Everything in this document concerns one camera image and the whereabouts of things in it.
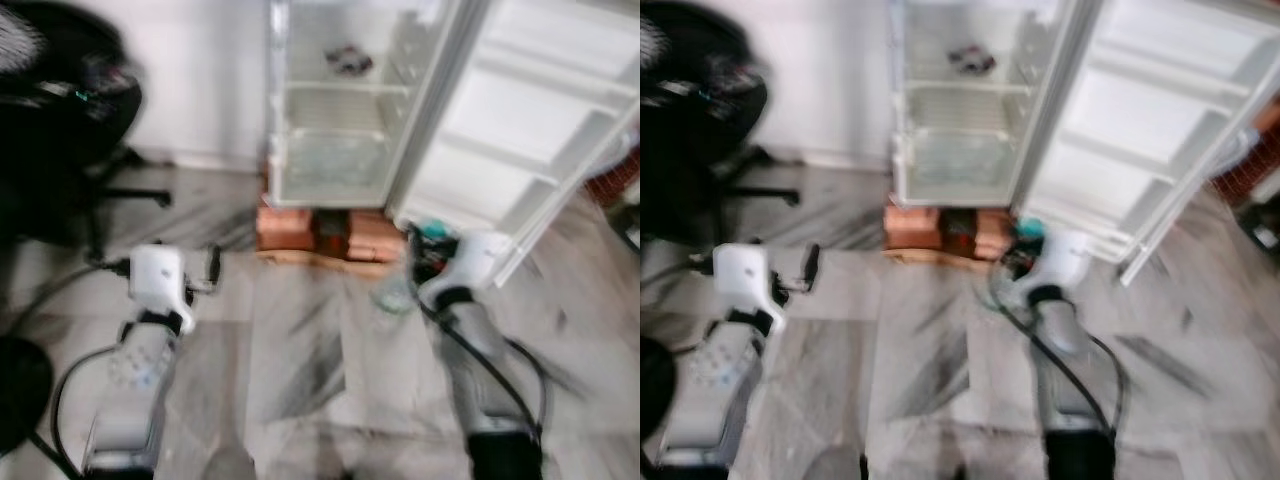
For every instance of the black office chair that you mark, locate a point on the black office chair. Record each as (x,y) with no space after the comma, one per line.
(60,120)
(700,110)

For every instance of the black round base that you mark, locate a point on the black round base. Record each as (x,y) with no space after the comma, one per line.
(22,395)

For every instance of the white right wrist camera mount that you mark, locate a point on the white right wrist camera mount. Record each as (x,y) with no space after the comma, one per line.
(1065,260)
(478,262)

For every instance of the clear bottle with teal cap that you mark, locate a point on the clear bottle with teal cap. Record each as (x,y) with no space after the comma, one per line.
(1030,228)
(395,295)

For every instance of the clear crisper drawer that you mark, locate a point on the clear crisper drawer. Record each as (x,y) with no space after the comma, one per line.
(335,165)
(955,165)

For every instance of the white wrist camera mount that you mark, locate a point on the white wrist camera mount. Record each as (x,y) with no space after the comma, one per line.
(160,280)
(745,280)
(478,262)
(1065,260)

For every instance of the dark packet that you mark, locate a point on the dark packet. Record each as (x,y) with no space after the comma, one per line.
(970,60)
(348,60)

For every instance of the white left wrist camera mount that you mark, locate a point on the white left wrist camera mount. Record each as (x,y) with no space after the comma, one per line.
(160,280)
(745,280)

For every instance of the white fridge door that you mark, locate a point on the white fridge door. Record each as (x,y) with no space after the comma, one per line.
(520,110)
(1150,110)

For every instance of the red brick fridge base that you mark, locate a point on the red brick fridge base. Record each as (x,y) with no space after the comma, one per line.
(920,230)
(300,235)

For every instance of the white fridge body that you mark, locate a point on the white fridge body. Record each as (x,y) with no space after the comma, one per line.
(960,110)
(340,110)

